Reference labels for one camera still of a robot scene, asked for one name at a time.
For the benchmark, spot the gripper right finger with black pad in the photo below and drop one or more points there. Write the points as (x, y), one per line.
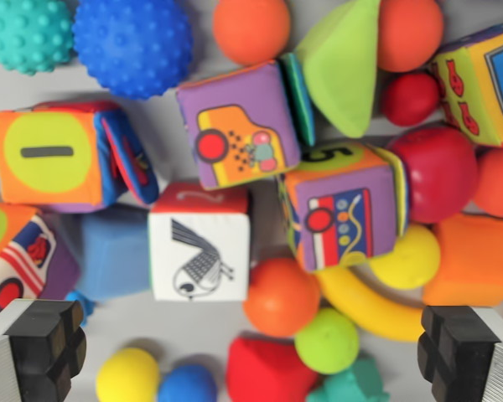
(457, 352)

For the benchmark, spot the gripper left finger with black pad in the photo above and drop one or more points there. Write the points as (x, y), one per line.
(46, 347)

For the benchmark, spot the fabric cube with ambulance print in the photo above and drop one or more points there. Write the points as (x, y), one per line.
(21, 259)

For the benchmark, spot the small blue spiky toy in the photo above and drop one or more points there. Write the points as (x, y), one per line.
(90, 312)

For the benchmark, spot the yellow smooth ball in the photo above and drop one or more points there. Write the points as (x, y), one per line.
(411, 261)
(128, 377)

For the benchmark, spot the plain orange fabric block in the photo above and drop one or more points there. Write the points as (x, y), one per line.
(478, 259)

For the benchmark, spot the yellow toy banana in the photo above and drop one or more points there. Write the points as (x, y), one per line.
(360, 305)

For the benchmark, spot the teal rubber toy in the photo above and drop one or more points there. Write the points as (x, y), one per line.
(348, 385)

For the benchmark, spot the plain blue fabric block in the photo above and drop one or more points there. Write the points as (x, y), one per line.
(113, 251)

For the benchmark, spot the green smooth ball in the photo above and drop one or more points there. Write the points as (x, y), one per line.
(327, 341)

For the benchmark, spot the blue smooth ball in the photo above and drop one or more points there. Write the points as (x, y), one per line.
(188, 385)

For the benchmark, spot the orange smooth ball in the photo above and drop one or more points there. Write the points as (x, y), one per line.
(411, 33)
(281, 299)
(251, 29)
(501, 184)

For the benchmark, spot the large red toy apple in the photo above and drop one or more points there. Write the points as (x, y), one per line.
(440, 176)

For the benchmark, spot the white cube with bird drawing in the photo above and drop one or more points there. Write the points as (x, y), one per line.
(199, 251)

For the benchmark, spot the fabric cube with number five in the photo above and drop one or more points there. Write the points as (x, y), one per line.
(343, 209)

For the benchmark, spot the fabric cube with number one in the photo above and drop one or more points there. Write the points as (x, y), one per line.
(46, 155)

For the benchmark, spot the plain red fabric block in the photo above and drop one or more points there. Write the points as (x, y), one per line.
(264, 372)

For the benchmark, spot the small red ball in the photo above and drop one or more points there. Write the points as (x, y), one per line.
(411, 99)

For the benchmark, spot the fabric cube with ABC print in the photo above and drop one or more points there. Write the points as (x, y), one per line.
(482, 84)

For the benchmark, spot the purple fabric cube car print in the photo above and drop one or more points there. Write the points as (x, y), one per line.
(239, 125)

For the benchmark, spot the green fabric triangle block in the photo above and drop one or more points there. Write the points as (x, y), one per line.
(339, 79)

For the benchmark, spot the teal bumpy rubber ball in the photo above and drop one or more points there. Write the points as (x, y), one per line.
(25, 33)

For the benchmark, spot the blue bumpy rubber ball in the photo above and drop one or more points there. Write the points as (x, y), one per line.
(132, 44)

